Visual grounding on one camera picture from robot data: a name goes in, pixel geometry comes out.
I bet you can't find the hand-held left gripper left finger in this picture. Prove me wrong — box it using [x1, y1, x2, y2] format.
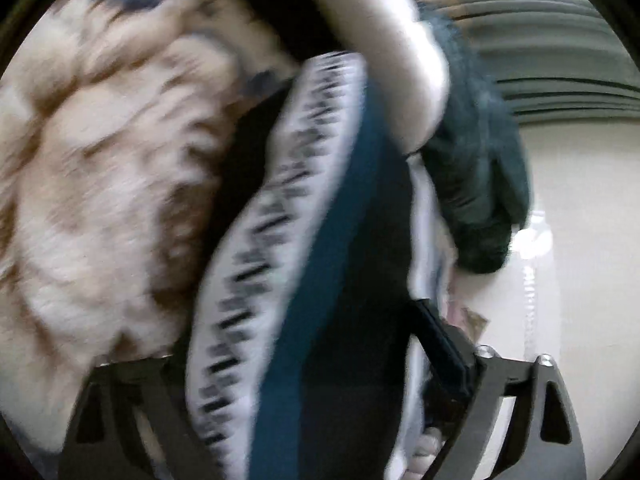
[59, 354, 222, 480]

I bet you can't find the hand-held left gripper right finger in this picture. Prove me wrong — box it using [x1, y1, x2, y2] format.
[414, 299, 587, 480]

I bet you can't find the navy white striped garment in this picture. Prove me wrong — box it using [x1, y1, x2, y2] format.
[184, 51, 462, 480]

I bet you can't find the person's right forearm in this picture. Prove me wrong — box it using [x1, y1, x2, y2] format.
[280, 0, 451, 157]

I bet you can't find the dark teal fuzzy cloth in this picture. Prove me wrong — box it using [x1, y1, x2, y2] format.
[412, 0, 532, 276]

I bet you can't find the cream brown printed fleece blanket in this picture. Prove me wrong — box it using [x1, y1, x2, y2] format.
[0, 0, 302, 467]

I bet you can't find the grey folded fabric stack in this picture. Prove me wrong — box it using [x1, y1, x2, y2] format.
[425, 0, 637, 124]

